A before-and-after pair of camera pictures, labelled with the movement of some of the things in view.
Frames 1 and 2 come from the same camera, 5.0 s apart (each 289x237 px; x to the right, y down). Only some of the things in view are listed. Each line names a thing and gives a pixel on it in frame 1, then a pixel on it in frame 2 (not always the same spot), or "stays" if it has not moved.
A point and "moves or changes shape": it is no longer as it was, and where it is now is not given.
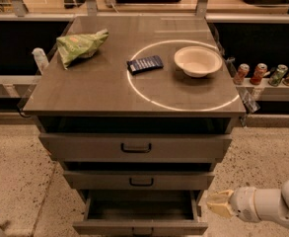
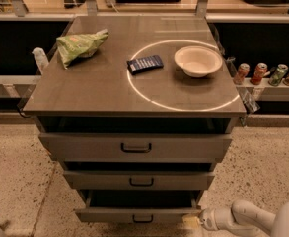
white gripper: x=245 y=203 to x=208 y=215
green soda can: x=276 y=74 stays
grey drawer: x=141 y=213 moves or changes shape
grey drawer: x=135 y=147 stays
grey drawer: x=138 y=180 stays
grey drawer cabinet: x=137 y=112 stays
